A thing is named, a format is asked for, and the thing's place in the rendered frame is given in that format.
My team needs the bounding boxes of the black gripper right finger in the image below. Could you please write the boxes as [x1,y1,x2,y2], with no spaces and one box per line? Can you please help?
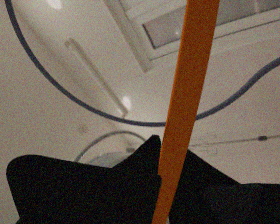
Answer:
[167,148,280,224]

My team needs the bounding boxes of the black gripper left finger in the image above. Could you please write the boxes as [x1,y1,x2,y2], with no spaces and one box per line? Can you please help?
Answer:
[6,134,161,224]

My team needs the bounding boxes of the orange handle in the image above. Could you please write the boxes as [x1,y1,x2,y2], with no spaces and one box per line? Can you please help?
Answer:
[151,0,220,224]

